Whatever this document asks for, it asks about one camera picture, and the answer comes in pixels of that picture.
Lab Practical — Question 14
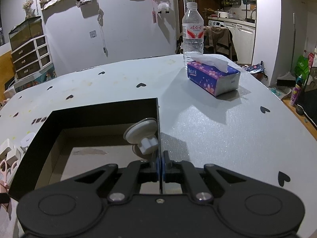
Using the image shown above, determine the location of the black cardboard box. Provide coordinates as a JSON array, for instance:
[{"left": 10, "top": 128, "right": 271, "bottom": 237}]
[{"left": 9, "top": 98, "right": 159, "bottom": 200}]

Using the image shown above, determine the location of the white suction cup knob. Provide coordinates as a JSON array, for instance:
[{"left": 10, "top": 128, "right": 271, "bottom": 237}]
[{"left": 123, "top": 118, "right": 159, "bottom": 155}]

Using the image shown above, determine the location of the purple tissue pack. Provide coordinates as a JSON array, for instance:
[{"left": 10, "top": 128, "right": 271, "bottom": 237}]
[{"left": 187, "top": 58, "right": 241, "bottom": 97}]

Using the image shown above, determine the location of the white round hook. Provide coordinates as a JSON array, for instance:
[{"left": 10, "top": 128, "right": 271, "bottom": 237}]
[{"left": 20, "top": 132, "right": 35, "bottom": 149}]

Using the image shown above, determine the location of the white plug adapter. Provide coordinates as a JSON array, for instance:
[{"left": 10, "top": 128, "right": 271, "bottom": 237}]
[{"left": 1, "top": 139, "right": 23, "bottom": 168}]

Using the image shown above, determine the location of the brown jacket on chair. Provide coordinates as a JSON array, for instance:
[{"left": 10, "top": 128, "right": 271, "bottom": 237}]
[{"left": 204, "top": 26, "right": 238, "bottom": 62}]

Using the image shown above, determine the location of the purple spray can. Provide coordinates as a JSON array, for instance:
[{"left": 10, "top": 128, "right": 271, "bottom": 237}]
[{"left": 290, "top": 74, "right": 304, "bottom": 106}]

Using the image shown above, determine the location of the clear plastic water bottle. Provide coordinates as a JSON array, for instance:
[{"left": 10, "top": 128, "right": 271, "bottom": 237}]
[{"left": 182, "top": 2, "right": 204, "bottom": 68}]

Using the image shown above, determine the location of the white drawer cabinet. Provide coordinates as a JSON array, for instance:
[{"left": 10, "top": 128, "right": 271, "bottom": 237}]
[{"left": 11, "top": 35, "right": 53, "bottom": 80}]

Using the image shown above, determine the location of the green plastic bag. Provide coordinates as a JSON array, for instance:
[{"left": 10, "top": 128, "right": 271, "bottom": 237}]
[{"left": 294, "top": 55, "right": 310, "bottom": 80}]

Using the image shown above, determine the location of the glass terrarium tank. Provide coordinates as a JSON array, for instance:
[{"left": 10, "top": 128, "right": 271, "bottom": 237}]
[{"left": 9, "top": 16, "right": 44, "bottom": 51}]

